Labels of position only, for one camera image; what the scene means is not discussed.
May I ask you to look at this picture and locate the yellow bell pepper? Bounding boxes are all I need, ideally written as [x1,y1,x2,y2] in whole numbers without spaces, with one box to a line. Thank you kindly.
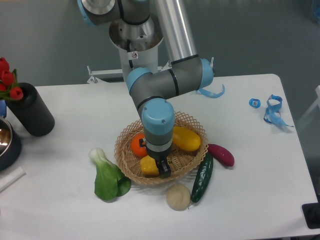
[140,155,159,177]

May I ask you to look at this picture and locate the white metal base frame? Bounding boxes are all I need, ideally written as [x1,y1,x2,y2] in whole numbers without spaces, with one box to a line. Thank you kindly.
[86,57,215,85]

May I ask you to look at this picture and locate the small blue tape roll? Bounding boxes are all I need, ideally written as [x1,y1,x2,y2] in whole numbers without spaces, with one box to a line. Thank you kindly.
[248,98,261,109]

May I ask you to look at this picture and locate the green cucumber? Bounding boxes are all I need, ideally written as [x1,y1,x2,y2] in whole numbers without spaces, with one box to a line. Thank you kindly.
[190,152,214,203]

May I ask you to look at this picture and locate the yellow mango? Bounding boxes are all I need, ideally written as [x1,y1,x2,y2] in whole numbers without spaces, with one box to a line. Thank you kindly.
[172,126,201,152]

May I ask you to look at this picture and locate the green bok choy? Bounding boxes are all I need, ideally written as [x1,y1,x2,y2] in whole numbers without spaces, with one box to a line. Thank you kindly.
[88,147,132,201]

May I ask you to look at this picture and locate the woven wicker basket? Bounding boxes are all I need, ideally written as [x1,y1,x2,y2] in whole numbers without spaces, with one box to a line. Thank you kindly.
[114,111,208,186]

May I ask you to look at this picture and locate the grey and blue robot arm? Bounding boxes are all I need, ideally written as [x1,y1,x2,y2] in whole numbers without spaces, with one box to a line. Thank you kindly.
[126,0,214,179]

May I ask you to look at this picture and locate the dark metal bowl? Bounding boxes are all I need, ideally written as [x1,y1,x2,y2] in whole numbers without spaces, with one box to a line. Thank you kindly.
[0,117,22,171]

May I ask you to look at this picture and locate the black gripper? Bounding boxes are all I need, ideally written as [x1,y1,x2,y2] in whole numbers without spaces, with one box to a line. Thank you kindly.
[138,138,173,179]

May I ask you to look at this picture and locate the curved blue tape strip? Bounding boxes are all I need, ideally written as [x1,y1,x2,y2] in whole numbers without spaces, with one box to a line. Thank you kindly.
[195,84,226,99]

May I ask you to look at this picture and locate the tangled blue tape strip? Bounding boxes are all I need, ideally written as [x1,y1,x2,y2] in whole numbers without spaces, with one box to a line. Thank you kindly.
[263,94,294,127]

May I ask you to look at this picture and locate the orange fruit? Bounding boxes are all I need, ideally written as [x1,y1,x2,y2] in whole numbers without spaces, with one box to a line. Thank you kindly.
[130,133,148,158]

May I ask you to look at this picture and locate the purple sweet potato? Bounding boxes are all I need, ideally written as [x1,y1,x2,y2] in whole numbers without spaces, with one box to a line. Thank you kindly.
[207,143,235,167]

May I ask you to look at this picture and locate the white rectangular bar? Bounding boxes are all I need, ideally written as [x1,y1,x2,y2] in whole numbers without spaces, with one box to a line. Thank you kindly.
[0,167,26,192]

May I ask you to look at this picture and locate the beige steamed bun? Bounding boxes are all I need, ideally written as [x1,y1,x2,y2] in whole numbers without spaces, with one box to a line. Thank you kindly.
[166,183,191,211]

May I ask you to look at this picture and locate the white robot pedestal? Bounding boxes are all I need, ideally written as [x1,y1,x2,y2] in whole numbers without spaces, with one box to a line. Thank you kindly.
[76,0,166,82]

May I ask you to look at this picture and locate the black cylindrical vase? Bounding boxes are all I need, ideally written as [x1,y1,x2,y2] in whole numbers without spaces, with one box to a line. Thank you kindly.
[5,82,55,137]

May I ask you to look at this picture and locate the black device at edge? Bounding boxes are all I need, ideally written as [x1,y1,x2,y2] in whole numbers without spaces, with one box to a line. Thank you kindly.
[302,202,320,229]

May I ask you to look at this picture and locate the red tulip bouquet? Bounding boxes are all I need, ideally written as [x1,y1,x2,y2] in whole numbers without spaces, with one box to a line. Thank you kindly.
[0,57,24,101]

